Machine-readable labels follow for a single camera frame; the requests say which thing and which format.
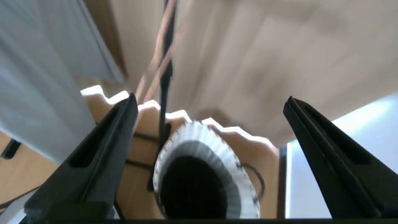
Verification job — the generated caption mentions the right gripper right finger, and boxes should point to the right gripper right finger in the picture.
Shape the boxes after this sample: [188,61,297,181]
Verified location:
[282,95,398,218]

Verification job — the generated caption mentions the beige curtain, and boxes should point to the beige curtain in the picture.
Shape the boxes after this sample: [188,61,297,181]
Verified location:
[82,0,398,149]

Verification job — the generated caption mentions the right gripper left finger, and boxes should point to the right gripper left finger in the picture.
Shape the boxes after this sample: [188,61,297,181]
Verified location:
[24,92,139,220]

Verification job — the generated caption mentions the white laundry basket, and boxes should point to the white laundry basket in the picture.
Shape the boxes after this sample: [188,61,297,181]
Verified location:
[152,120,266,220]

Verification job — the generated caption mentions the pink clothes hanger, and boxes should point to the pink clothes hanger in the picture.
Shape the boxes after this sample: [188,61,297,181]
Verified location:
[134,0,187,105]

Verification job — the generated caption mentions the pale grey shorts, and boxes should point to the pale grey shorts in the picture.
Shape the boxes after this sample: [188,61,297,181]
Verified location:
[0,0,125,165]

